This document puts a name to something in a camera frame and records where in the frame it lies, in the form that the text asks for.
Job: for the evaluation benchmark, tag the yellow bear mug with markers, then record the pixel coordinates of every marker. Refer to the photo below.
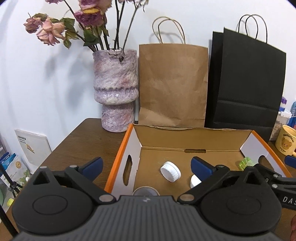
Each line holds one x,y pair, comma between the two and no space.
286,141

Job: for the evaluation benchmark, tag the red cardboard box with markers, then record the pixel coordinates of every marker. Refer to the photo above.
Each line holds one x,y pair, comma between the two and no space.
145,149

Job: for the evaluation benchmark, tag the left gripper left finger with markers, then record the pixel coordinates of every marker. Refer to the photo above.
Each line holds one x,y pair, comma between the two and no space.
82,177

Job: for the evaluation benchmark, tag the brown paper bag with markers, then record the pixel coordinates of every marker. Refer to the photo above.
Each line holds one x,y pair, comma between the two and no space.
173,81

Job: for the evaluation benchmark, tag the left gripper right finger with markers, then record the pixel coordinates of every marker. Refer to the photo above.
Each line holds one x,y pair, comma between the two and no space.
210,177

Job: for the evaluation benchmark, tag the white booklet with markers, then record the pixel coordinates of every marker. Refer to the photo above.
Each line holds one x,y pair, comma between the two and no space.
35,146

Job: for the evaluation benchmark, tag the grey tape roll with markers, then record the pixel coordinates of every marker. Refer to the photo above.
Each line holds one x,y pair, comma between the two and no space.
145,191

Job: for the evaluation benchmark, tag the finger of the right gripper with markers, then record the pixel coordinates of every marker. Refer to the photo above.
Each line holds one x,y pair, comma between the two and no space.
275,179
290,161

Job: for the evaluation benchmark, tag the purple ceramic vase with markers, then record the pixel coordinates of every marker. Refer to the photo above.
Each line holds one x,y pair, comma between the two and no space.
116,87

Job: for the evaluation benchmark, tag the white spray bottle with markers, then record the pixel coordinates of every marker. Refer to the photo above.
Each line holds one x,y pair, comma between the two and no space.
194,181

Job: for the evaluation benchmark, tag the white round lid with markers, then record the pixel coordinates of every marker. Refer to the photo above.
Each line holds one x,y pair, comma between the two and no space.
170,171

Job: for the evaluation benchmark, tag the dried pink roses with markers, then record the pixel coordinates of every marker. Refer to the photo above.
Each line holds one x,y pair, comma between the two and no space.
88,24

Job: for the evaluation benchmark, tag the clear food storage container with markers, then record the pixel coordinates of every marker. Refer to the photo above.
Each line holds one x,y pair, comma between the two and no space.
282,119

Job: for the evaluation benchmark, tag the purple lidded jar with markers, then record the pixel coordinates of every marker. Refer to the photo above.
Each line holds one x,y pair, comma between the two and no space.
290,108

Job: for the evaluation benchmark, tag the black paper bag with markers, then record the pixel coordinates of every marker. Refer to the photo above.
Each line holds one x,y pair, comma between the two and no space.
245,83

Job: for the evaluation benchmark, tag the blue white package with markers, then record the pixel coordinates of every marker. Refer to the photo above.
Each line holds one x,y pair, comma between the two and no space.
16,168

